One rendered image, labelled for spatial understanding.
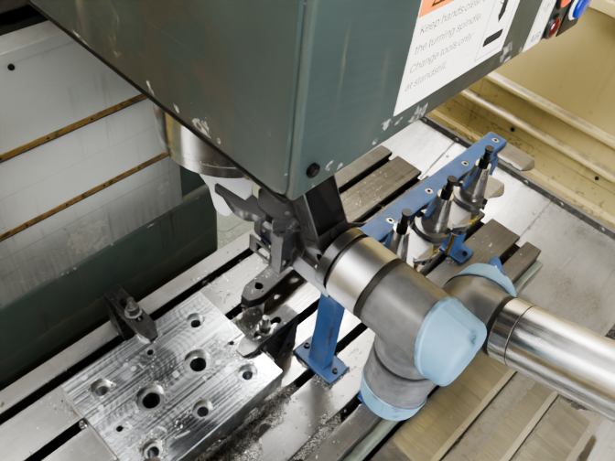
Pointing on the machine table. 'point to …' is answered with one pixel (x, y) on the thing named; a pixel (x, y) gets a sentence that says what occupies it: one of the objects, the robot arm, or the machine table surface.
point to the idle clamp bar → (263, 302)
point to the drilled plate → (166, 348)
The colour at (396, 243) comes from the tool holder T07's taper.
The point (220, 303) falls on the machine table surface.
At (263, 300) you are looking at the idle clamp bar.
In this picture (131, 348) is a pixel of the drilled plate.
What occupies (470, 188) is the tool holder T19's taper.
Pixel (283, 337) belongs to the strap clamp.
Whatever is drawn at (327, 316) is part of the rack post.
